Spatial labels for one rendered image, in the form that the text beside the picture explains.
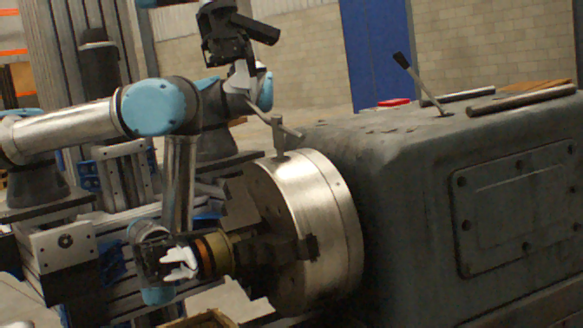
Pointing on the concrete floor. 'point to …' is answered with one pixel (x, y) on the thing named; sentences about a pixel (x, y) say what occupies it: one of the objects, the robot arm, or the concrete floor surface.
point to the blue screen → (378, 50)
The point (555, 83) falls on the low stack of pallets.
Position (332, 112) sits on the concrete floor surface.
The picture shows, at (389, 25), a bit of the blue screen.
